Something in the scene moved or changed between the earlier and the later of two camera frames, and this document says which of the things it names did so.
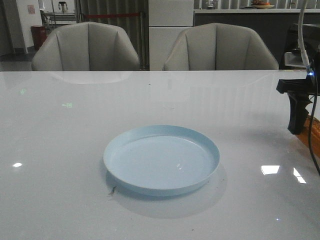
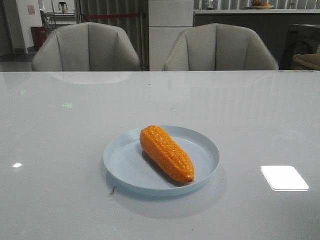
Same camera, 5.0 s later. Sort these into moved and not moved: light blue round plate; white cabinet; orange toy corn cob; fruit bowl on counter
Moved: orange toy corn cob
Not moved: fruit bowl on counter; white cabinet; light blue round plate
